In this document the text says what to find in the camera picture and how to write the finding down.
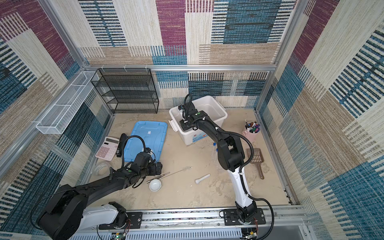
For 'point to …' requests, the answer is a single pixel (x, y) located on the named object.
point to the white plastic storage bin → (215, 111)
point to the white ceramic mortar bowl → (155, 185)
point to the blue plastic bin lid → (153, 133)
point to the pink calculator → (108, 149)
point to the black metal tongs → (161, 176)
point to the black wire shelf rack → (127, 90)
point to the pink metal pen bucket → (252, 129)
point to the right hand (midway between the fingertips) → (186, 124)
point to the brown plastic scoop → (257, 159)
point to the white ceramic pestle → (197, 181)
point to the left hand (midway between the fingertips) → (156, 163)
